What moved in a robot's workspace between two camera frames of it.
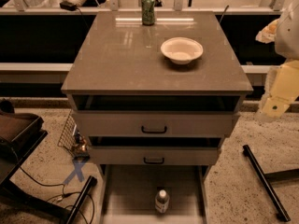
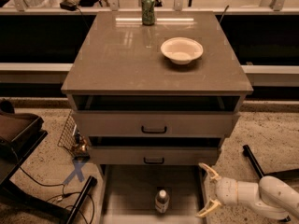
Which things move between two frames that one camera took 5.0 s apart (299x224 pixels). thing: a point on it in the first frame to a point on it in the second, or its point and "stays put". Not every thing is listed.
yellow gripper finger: x=284 y=89 to x=226 y=189
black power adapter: x=65 y=5 stays put
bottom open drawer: x=128 y=193 stays put
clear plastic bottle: x=162 y=202 stays put
